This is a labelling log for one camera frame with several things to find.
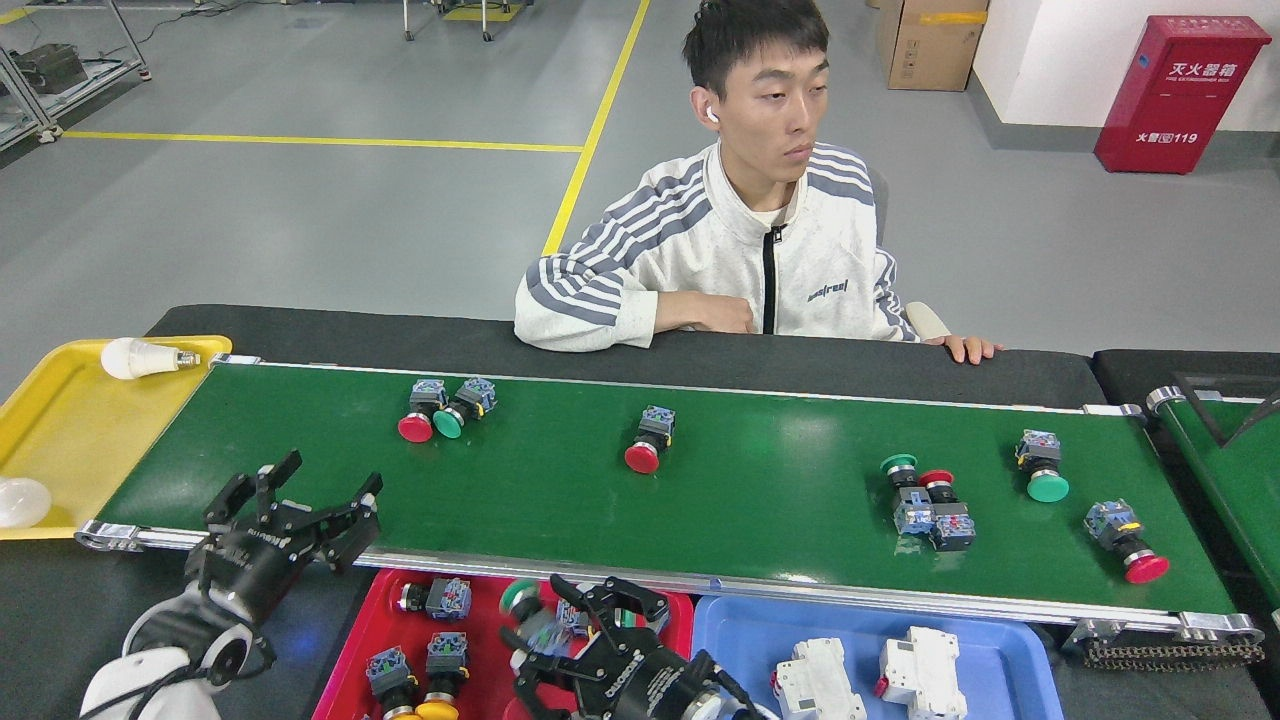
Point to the red plastic tray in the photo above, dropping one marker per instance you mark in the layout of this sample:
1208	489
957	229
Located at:
350	640

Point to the red fire extinguisher box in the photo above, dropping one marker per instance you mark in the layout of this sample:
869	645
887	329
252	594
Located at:
1180	100

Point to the blue plastic tray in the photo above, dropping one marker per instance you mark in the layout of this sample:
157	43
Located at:
740	640

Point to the white circuit breaker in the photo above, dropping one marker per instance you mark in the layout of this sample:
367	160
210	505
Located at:
920	670
810	685

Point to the seated person's left hand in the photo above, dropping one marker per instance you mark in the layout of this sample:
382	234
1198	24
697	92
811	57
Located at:
972	348

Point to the white light bulb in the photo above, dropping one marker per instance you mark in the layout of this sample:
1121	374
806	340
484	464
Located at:
130	358
20	503

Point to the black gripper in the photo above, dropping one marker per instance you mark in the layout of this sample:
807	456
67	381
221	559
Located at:
255	570
645	685

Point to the brown cardboard box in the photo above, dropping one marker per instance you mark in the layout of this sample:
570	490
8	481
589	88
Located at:
930	50

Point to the seated person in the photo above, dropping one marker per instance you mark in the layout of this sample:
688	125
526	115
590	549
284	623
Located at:
640	260

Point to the seated person's right hand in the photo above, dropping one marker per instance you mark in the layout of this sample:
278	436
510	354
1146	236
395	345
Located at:
725	313

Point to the yellow plastic tray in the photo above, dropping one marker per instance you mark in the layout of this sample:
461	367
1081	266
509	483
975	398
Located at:
80	440

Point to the long green conveyor belt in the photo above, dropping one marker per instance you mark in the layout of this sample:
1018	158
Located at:
750	500

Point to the short green conveyor belt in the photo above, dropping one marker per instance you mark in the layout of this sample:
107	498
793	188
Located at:
1255	500

